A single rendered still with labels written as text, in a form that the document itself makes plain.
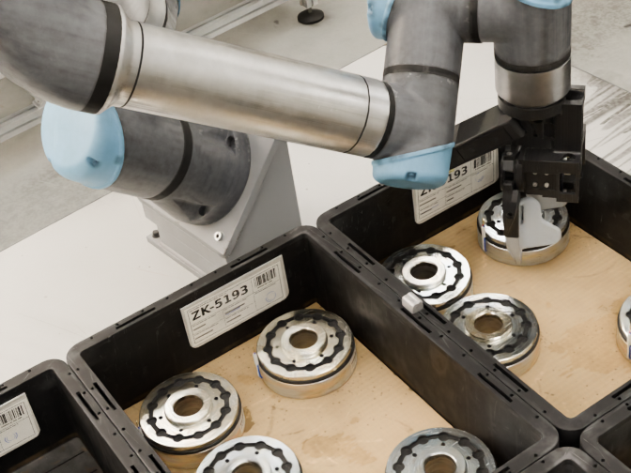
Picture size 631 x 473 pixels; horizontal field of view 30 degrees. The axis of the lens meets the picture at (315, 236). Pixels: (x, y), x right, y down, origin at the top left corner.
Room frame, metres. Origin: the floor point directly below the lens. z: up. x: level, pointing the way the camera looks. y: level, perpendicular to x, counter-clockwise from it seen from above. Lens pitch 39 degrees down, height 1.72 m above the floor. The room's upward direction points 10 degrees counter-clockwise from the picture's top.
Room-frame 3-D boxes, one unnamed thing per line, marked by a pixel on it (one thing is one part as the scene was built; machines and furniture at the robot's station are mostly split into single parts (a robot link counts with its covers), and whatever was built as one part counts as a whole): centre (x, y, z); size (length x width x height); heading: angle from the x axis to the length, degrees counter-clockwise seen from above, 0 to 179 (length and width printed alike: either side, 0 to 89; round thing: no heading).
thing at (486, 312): (0.86, -0.16, 0.86); 0.05 x 0.05 x 0.01
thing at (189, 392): (0.82, 0.15, 0.86); 0.05 x 0.05 x 0.01
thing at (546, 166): (0.99, -0.25, 0.99); 0.09 x 0.08 x 0.12; 68
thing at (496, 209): (1.02, -0.24, 0.86); 0.10 x 0.10 x 0.01
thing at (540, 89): (0.99, -0.24, 1.07); 0.08 x 0.08 x 0.05
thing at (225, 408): (0.82, 0.15, 0.86); 0.10 x 0.10 x 0.01
